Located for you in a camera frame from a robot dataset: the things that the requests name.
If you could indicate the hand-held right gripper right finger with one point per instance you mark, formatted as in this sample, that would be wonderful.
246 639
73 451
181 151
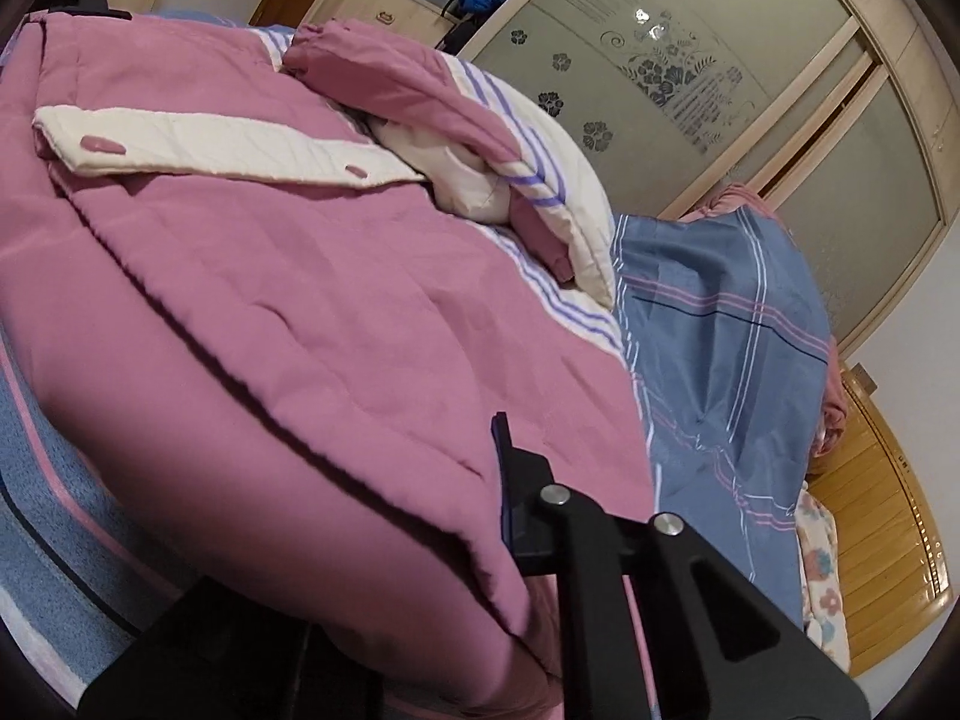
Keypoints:
525 525

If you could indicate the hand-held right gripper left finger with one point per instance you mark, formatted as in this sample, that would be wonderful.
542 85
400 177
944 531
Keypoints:
225 660

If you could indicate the pink and white hooded jacket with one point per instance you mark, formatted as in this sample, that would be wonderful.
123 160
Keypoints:
300 300

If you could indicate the blue plaid duvet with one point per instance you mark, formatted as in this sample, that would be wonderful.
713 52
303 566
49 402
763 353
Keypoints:
712 345

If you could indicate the floral blanket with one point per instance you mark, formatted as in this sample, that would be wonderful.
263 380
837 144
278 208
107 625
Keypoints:
821 585

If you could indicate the wardrobe drawer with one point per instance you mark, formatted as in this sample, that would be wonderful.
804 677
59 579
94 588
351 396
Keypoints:
390 11

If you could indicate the wooden headboard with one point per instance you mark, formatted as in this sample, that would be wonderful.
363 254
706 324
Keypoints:
885 510

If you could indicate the plain frosted sliding door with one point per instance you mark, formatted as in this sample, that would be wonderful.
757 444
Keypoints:
862 225

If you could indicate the flower-etched frosted sliding door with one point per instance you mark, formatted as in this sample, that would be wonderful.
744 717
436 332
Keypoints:
675 52

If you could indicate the frosted glass sliding wardrobe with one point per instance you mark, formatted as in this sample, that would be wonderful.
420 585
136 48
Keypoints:
892 22

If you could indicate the wall socket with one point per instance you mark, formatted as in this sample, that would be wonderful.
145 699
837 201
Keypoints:
864 376

